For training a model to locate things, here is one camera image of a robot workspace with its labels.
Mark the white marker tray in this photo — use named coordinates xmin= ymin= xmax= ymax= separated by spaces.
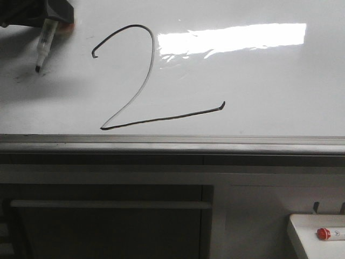
xmin=287 ymin=214 xmax=344 ymax=258

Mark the red capped white marker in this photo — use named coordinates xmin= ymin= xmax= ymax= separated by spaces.
xmin=316 ymin=227 xmax=345 ymax=241

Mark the left metal tray hook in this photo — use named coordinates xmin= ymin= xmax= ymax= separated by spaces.
xmin=312 ymin=201 xmax=320 ymax=214

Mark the dark cabinet with white bar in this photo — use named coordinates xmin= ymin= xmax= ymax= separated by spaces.
xmin=1 ymin=184 xmax=213 ymax=258

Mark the white black whiteboard marker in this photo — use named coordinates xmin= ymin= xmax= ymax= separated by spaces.
xmin=35 ymin=19 xmax=59 ymax=73

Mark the red round magnet taped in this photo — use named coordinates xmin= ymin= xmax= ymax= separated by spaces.
xmin=57 ymin=23 xmax=75 ymax=35

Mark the grey aluminium whiteboard ledge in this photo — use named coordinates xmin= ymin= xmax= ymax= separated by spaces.
xmin=1 ymin=134 xmax=344 ymax=156

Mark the white whiteboard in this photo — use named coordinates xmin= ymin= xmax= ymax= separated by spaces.
xmin=1 ymin=1 xmax=344 ymax=136

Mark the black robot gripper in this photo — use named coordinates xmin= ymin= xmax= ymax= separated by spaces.
xmin=1 ymin=0 xmax=74 ymax=28

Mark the metal tray hook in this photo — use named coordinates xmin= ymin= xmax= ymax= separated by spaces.
xmin=340 ymin=202 xmax=345 ymax=215
xmin=312 ymin=201 xmax=320 ymax=214

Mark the right metal tray hook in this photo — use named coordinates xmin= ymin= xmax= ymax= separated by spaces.
xmin=340 ymin=202 xmax=345 ymax=215

